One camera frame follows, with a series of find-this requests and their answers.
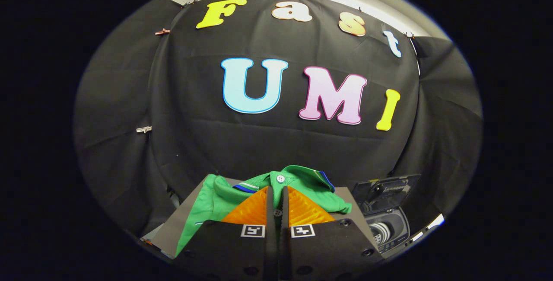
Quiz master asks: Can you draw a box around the grey washing machine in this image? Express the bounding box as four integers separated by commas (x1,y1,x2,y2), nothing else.
362,206,412,259

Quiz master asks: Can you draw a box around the green polo shirt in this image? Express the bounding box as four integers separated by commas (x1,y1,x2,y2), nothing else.
175,165,353,258

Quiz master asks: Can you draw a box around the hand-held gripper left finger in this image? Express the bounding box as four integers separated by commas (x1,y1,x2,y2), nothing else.
173,186,277,281

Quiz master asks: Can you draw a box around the dark transparent washing machine lid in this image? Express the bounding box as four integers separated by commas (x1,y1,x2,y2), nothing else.
351,174,422,215

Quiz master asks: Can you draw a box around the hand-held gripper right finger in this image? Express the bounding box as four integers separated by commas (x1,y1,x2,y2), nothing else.
279,186,385,281

